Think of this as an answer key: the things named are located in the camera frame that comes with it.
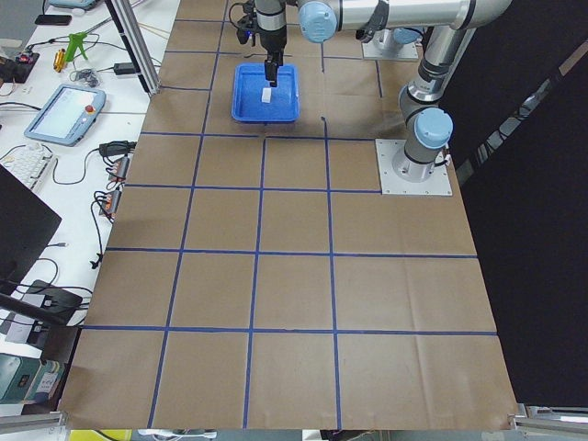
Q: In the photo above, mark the teach pendant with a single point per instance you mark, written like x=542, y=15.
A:
x=67, y=116

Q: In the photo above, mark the black monitor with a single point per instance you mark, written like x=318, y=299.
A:
x=27, y=226

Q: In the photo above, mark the metal reacher grabber tool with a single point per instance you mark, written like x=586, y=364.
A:
x=75, y=43

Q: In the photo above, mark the aluminium frame post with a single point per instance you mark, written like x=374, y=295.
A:
x=129, y=30

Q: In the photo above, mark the white keyboard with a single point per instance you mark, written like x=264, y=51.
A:
x=29, y=163

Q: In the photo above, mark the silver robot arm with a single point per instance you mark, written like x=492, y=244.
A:
x=385, y=29
x=272, y=29

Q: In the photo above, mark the blue plastic tray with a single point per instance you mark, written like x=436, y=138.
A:
x=249, y=82

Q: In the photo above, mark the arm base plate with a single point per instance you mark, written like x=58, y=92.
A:
x=390, y=50
x=399, y=176

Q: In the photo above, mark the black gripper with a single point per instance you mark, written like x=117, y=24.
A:
x=274, y=40

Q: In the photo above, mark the black power adapter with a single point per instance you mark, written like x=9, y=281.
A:
x=124, y=68

